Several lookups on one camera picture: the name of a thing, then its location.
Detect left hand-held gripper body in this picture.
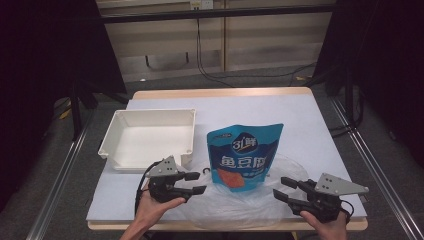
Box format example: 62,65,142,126
145,155,194,204

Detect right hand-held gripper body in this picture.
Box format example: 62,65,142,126
289,172,370,224

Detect translucent white plastic bag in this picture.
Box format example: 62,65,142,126
179,154,313,230

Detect blue snack pouch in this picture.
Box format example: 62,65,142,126
206,123,285,193

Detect person's left hand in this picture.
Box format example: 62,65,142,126
134,189,187,231

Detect person's right hand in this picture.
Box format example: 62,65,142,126
299,210,349,240

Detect white plastic tray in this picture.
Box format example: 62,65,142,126
97,107,198,174

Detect white table mat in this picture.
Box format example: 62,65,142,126
85,94,368,223

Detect wooden table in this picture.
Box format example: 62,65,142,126
86,86,369,232

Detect black metal stand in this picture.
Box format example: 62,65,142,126
68,79,131,141
324,66,360,128

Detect black curtain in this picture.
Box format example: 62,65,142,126
313,0,424,168
0,0,128,211

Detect black horizontal bar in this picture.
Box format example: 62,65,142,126
99,4,336,24

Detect right hand-held gripper cable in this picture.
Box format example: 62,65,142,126
339,199,355,223

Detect metal floor rail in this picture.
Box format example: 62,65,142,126
331,98,424,240
25,109,98,240

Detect black U-shaped cable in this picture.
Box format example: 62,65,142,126
144,51,190,72

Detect black power cable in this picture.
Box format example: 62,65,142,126
195,9,318,89

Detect white wall socket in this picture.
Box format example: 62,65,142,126
189,0,214,10

